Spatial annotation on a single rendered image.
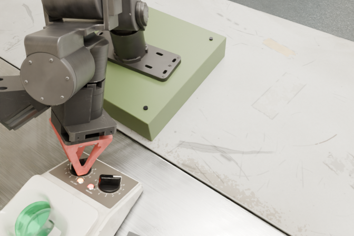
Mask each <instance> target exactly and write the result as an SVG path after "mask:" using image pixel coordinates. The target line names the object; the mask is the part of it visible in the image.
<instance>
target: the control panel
mask: <svg viewBox="0 0 354 236"><path fill-rule="evenodd" d="M88 157H89V155H87V154H85V153H84V152H83V153H82V155H81V157H80V159H84V158H88ZM70 165H71V163H70V161H69V160H68V161H66V162H64V163H63V164H61V165H59V166H58V167H56V168H54V169H53V170H51V171H49V173H50V174H51V175H53V176H55V177H56V178H58V179H60V180H61V181H63V182H65V183H66V184H68V185H70V186H72V187H73V188H75V189H77V190H78V191H80V192H82V193H83V194H85V195H87V196H88V197H90V198H91V199H93V200H95V201H96V202H98V203H100V204H101V205H103V206H105V207H107V208H108V209H110V208H112V207H113V206H114V205H116V204H117V203H118V202H119V201H120V200H121V199H122V198H123V197H124V196H125V195H126V194H127V193H129V192H130V191H131V190H132V189H133V188H134V187H135V186H136V185H137V184H138V183H139V182H138V181H136V180H134V179H132V178H130V177H128V176H127V175H125V174H123V173H121V172H119V171H117V170H115V169H113V168H112V167H110V166H108V165H106V164H104V163H102V162H100V161H99V160H97V159H96V160H95V162H94V163H93V165H92V166H91V168H92V169H91V172H90V173H89V174H88V175H85V176H76V175H74V174H72V173H71V172H70ZM101 174H107V175H120V176H121V177H122V179H121V184H120V188H119V189H118V190H117V191H116V192H113V193H105V192H103V191H101V190H100V189H99V176H100V175H101ZM78 179H83V182H78ZM90 184H92V185H93V186H94V187H93V188H88V185H90Z"/></svg>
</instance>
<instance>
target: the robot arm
mask: <svg viewBox="0 0 354 236"><path fill-rule="evenodd" d="M41 1H42V5H43V12H44V18H45V26H43V29H42V30H40V31H37V32H34V33H31V34H28V35H26V36H25V38H24V46H25V52H26V59H25V60H24V61H23V62H22V64H21V68H20V75H14V76H0V123H1V124H2V125H4V126H5V127H6V128H7V129H8V130H9V131H10V130H12V129H13V130H14V131H16V130H18V129H19V128H20V127H22V126H23V125H24V124H26V123H27V122H29V121H30V120H31V119H33V118H36V117H38V116H39V115H41V114H42V113H43V112H45V111H46V110H48V109H49V108H50V107H51V117H50V118H49V122H50V124H51V126H52V128H53V130H54V132H55V134H56V136H57V138H58V140H59V142H60V144H61V146H62V148H63V150H64V152H65V154H66V156H67V158H68V160H69V161H70V162H71V163H72V165H73V167H74V169H75V171H76V174H77V175H83V174H86V173H87V172H88V171H89V169H90V168H91V166H92V165H93V163H94V162H95V160H96V159H97V157H98V156H99V155H100V154H101V153H102V152H103V151H104V150H105V148H106V147H107V146H108V145H109V144H110V143H111V142H112V138H113V136H112V134H115V133H116V128H117V123H116V122H115V121H114V120H113V119H112V118H111V117H110V116H109V114H108V113H107V112H106V111H105V109H104V108H103V101H104V90H105V78H106V68H107V61H110V62H112V63H115V64H117V65H120V66H122V67H125V68H128V69H130V70H133V71H135V72H138V73H140V74H143V75H145V76H148V77H150V78H153V79H155V80H158V81H160V82H166V81H167V80H168V79H169V78H170V76H171V75H172V74H173V72H174V71H175V70H176V69H177V67H178V66H179V65H180V63H181V57H180V55H177V54H174V53H172V52H169V51H166V50H163V49H161V48H158V47H155V46H152V45H149V44H147V43H146V41H145V38H144V31H145V28H146V26H147V23H148V19H149V15H148V13H149V8H148V6H147V3H146V2H142V1H141V0H41ZM95 31H98V32H97V33H96V34H95ZM89 145H95V146H94V148H93V150H92V152H91V154H90V155H89V157H88V159H87V161H86V162H85V164H84V166H81V164H80V162H79V159H80V157H81V155H82V153H83V151H84V148H85V147H86V146H89Z"/></svg>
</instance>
